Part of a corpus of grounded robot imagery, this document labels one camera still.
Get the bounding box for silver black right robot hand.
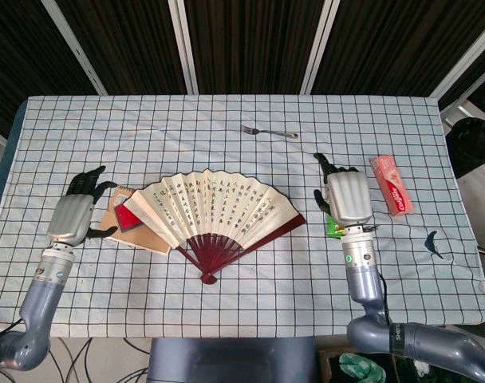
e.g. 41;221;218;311
313;152;374;228

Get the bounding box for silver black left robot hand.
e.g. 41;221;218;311
45;165;119;247

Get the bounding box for paper folding fan red ribs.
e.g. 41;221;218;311
123;168;307;285

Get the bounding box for green snack bag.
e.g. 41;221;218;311
325;213;346;239

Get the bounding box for pink toothpaste box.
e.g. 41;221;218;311
369;155;414;217

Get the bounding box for brown spiral notebook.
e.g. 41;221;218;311
97;185;172;255

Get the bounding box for metal fork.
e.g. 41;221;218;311
240;124;299;140

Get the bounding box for blue checked tablecloth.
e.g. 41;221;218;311
0;94;485;339

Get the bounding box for black bin bag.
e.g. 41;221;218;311
444;116;485;180

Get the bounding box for cardboard box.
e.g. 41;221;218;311
317;345;405;383

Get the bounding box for green cloth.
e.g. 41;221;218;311
337;353;387;383

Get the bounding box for blue-grey robot torso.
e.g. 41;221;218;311
148;337;321;383

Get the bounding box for red ink pad grey frame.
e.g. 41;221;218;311
114;203;142;232

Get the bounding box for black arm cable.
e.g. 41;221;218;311
376;270;392;325

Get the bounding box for black floor cables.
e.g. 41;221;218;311
46;337;152;383

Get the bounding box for white frame post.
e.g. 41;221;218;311
300;0;341;95
428;0;485;99
41;0;108;96
167;0;199;95

